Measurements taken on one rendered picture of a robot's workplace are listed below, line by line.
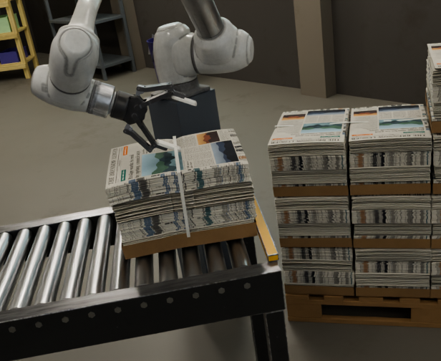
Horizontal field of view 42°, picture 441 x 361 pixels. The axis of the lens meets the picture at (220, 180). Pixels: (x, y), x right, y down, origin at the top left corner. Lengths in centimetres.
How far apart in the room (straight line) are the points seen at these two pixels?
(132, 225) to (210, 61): 84
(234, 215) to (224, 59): 77
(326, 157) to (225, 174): 72
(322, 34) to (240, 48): 315
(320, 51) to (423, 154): 327
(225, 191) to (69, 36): 55
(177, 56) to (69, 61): 90
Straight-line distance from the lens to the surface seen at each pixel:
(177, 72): 224
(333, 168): 216
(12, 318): 152
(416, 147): 213
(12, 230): 196
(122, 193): 150
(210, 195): 151
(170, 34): 222
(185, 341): 255
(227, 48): 212
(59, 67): 139
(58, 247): 177
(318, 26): 526
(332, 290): 244
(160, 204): 152
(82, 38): 137
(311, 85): 547
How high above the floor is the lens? 160
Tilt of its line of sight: 24 degrees down
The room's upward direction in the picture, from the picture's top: 9 degrees counter-clockwise
